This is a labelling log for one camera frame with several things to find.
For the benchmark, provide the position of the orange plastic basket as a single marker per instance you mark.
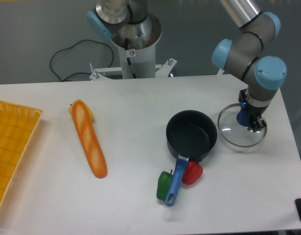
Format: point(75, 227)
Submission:
point(17, 126)

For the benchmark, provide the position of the glass lid with blue knob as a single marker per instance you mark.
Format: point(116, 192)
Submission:
point(233, 132)

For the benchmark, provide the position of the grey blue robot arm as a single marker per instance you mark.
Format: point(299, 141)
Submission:
point(240, 58)

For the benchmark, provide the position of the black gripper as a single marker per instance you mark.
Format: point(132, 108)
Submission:
point(251, 111)

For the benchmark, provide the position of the green bell pepper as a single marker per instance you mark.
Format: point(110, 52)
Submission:
point(163, 185)

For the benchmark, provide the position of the black saucepan with blue handle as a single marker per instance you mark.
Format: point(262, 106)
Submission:
point(190, 135)

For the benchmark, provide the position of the orange baguette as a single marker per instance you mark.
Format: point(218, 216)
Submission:
point(82, 119)

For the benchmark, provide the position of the red bell pepper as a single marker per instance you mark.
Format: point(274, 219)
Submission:
point(192, 173)

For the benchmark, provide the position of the yellow pepper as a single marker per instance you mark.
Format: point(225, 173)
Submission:
point(91, 114)

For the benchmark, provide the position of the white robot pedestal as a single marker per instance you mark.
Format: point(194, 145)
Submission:
point(136, 44)

